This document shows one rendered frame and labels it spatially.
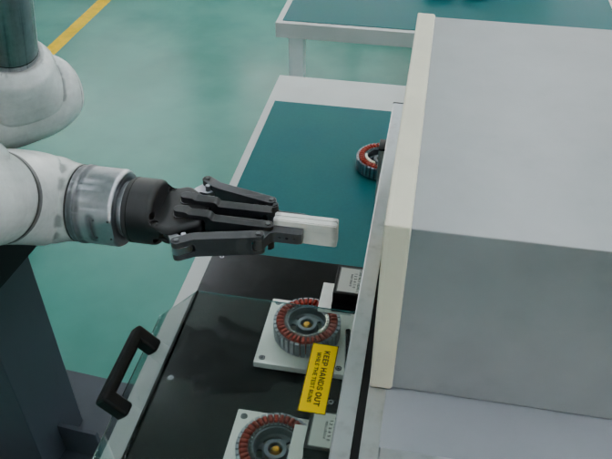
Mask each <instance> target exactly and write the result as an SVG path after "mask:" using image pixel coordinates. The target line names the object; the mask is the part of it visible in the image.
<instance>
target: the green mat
mask: <svg viewBox="0 0 612 459"><path fill-rule="evenodd" d="M391 114H392V111H384V110H374V109H364V108H354V107H336V106H325V105H315V104H305V103H295V102H285V101H276V100H275V101H274V104H273V106H272V108H271V110H270V113H269V115H268V117H267V120H266V122H265V124H264V126H263V129H262V131H261V132H260V135H259V138H258V140H257V142H256V144H255V147H254V149H253V150H252V152H251V155H250V158H249V160H248V163H247V165H246V167H245V169H244V171H243V173H242V175H241V177H240V181H239V183H238V185H237V187H239V188H242V189H248V190H251V191H255V192H259V193H261V194H265V195H269V196H272V197H274V198H276V200H277V202H278V203H279V210H281V211H288V212H294V213H295V212H297V213H304V214H306V215H309V216H316V217H324V218H333V219H338V220H339V231H338V242H337V246H336V247H328V246H320V245H312V244H305V243H302V244H298V245H296V244H289V243H281V242H274V248H273V249H272V250H268V246H267V247H266V248H265V251H264V253H262V254H260V255H267V256H274V257H282V258H289V259H296V260H310V261H318V262H325V263H332V264H341V265H348V266H355V267H363V264H364V260H365V254H366V250H367V244H368V239H369V234H370V229H371V224H372V214H373V210H374V200H375V189H376V180H375V179H371V178H366V177H365V176H364V175H362V174H361V173H360V172H359V171H358V170H357V168H356V156H357V152H358V150H359V149H360V148H362V147H365V146H366V145H369V144H373V143H375V144H376V143H380V140H381V139H387V135H388V130H389V125H390V120H391Z"/></svg>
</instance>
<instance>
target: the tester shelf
mask: <svg viewBox="0 0 612 459"><path fill-rule="evenodd" d="M402 112H403V103H399V102H393V110H392V114H391V120H390V125H389V130H388V135H387V140H386V145H385V151H384V155H383V161H382V169H381V175H380V179H379V185H378V189H377V195H376V200H375V205H374V210H373V215H372V225H371V229H370V235H369V239H368V245H367V250H366V255H365V260H364V265H363V270H362V279H361V284H360V289H359V294H358V300H357V304H356V310H355V314H354V320H353V325H352V334H351V339H350V344H349V350H348V354H347V360H346V364H345V370H344V375H343V380H342V388H341V394H340V399H339V404H338V409H337V414H336V419H335V425H334V429H333V435H332V439H331V449H330V454H329V459H612V419H607V418H601V417H595V416H588V415H582V414H576V413H564V412H558V411H551V410H546V409H539V408H533V407H526V406H521V405H514V404H508V403H496V402H490V401H484V400H477V399H471V398H465V397H459V396H452V395H446V394H440V393H429V392H422V391H416V390H410V389H404V388H397V387H392V388H390V389H387V388H381V387H371V386H370V378H371V368H372V348H373V338H374V328H375V317H376V307H377V297H378V287H379V277H380V267H381V256H382V246H383V227H384V221H385V215H386V209H387V203H388V198H389V192H390V186H391V180H392V174H393V163H394V158H395V152H396V147H397V140H398V135H399V129H400V124H401V117H402Z"/></svg>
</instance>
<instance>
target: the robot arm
mask: <svg viewBox="0 0 612 459"><path fill-rule="evenodd" d="M83 105H84V90H83V87H82V84H81V81H80V79H79V77H78V75H77V72H76V71H75V70H74V68H73V67H72V66H71V65H69V64H68V63H67V61H65V60H64V59H62V58H60V57H59V56H55V55H53V54H52V53H51V51H50V50H49V49H48V48H47V47H46V46H45V45H43V44H42V43H41V42H39V41H38V40H37V32H36V16H35V8H34V0H0V246H1V245H35V246H45V245H48V244H56V243H60V242H66V241H78V242H80V243H94V244H101V245H108V246H116V247H121V246H124V245H126V244H127V243H128V242H136V243H143V244H150V245H158V244H159V243H161V242H162V241H163V242H165V243H167V244H170V246H171V248H172V254H173V259H174V260H176V261H180V260H186V259H190V258H193V257H207V256H232V255H259V254H262V253H264V251H265V248H266V247H267V246H268V250H272V249H273V248H274V242H281V243H289V244H296V245H298V244H302V243H305V244H312V245H320V246H328V247H336V246H337V242H338V231H339V220H338V219H333V218H324V217H316V216H309V215H306V214H304V213H297V212H295V213H294V212H288V211H281V210H279V203H278V202H277V200H276V198H274V197H272V196H269V195H265V194H261V193H259V192H255V191H251V190H248V189H242V188H239V187H235V186H231V185H229V184H225V183H221V182H219V181H218V180H216V179H214V178H213V177H211V176H206V177H204V178H203V179H202V180H203V184H202V185H200V186H198V187H196V188H190V187H185V188H180V189H175V188H173V187H171V186H170V185H169V184H168V183H167V181H166V180H164V179H160V178H143V177H137V176H136V175H135V174H134V173H133V171H131V170H129V169H125V168H109V167H100V166H98V165H92V164H89V165H86V164H81V163H77V162H75V161H73V160H71V159H68V158H64V157H59V156H55V155H52V154H48V153H45V152H40V151H34V150H26V149H17V148H21V147H23V146H26V145H29V144H32V143H35V142H37V141H39V140H42V139H44V138H48V137H51V136H53V135H55V134H56V133H58V132H59V131H61V130H63V129H64V128H66V127H67V126H68V125H70V124H71V123H72V122H73V121H74V120H75V119H76V118H77V117H78V116H79V114H80V112H81V109H82V107H83ZM251 243H253V244H251Z"/></svg>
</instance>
